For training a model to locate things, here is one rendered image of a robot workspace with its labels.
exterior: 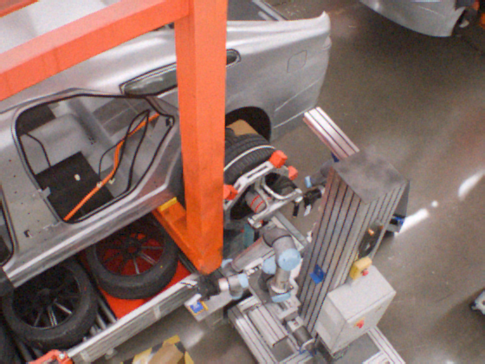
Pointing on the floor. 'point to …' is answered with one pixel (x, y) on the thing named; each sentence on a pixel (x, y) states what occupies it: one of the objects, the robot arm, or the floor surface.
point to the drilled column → (215, 319)
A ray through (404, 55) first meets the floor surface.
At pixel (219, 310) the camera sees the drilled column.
